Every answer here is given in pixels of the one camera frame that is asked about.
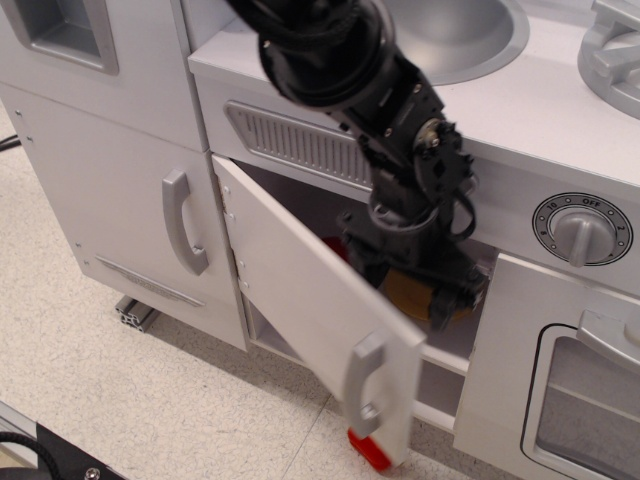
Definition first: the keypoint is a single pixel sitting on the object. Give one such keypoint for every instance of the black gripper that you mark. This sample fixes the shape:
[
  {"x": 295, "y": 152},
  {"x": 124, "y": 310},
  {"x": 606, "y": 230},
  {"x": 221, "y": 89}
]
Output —
[{"x": 423, "y": 251}]

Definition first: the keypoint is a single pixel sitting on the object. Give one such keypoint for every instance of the silver cabinet door handle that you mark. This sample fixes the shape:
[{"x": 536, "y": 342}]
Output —
[{"x": 366, "y": 357}]

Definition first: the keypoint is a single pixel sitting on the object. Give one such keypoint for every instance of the white cabinet door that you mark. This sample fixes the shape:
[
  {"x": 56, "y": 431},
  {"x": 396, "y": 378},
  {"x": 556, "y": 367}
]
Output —
[{"x": 319, "y": 305}]

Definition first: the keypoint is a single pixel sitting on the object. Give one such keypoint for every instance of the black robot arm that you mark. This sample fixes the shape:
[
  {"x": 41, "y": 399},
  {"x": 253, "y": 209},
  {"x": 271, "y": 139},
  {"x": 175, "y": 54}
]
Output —
[{"x": 341, "y": 58}]

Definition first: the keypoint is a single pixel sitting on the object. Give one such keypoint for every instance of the brown toy inside cabinet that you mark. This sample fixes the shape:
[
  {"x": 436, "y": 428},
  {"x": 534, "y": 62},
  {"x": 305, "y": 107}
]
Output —
[{"x": 412, "y": 296}]

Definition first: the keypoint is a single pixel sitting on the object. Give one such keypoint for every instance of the white toy kitchen body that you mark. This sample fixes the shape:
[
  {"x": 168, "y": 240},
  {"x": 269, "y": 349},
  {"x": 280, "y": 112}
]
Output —
[{"x": 535, "y": 130}]

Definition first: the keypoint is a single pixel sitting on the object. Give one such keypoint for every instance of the grey timer knob dial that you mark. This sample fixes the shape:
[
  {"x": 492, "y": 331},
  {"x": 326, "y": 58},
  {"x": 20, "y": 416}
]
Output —
[{"x": 582, "y": 229}]

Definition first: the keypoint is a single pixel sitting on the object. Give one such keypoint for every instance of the red toy bell pepper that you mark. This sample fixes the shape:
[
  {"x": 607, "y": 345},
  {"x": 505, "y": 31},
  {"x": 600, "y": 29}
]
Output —
[{"x": 370, "y": 451}]

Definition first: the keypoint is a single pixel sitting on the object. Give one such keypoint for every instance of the white oven door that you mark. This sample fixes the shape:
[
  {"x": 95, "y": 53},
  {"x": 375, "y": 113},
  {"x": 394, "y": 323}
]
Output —
[{"x": 582, "y": 416}]

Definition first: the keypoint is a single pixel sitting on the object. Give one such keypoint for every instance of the grey vent grille panel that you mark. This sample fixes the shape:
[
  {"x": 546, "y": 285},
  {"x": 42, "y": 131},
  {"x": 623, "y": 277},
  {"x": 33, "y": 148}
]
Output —
[{"x": 300, "y": 144}]

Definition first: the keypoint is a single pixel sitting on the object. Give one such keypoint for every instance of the silver round sink basin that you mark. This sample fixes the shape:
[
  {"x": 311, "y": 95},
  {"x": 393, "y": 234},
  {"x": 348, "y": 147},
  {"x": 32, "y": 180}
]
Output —
[{"x": 454, "y": 41}]

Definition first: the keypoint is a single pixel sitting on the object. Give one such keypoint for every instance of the silver stove burner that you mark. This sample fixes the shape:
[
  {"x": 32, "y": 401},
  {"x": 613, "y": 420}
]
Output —
[{"x": 608, "y": 58}]

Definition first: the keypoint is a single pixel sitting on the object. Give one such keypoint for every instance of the silver fridge logo badge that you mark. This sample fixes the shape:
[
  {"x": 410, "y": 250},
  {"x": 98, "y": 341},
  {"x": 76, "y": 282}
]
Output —
[{"x": 150, "y": 284}]

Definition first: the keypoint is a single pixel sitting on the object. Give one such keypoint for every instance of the white toy fridge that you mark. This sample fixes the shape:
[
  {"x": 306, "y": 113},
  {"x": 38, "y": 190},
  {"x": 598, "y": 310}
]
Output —
[{"x": 100, "y": 146}]

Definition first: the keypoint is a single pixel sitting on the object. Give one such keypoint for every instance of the grey fridge dispenser recess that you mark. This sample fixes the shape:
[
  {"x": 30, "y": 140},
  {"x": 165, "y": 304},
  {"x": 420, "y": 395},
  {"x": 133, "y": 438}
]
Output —
[{"x": 75, "y": 31}]

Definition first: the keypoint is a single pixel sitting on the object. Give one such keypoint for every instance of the silver oven door handle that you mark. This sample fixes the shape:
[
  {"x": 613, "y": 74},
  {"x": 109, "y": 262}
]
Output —
[{"x": 615, "y": 339}]

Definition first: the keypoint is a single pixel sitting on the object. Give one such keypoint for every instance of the silver fridge door handle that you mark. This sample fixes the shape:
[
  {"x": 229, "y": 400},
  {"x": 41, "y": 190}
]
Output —
[{"x": 175, "y": 191}]

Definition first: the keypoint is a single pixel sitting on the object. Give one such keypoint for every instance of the aluminium extrusion frame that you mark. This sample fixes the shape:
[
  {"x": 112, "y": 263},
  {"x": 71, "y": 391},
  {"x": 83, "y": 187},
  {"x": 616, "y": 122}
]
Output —
[{"x": 135, "y": 314}]

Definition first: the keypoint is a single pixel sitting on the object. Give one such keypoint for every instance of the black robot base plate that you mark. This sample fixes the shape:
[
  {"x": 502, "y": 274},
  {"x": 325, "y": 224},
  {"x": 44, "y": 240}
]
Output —
[{"x": 73, "y": 462}]

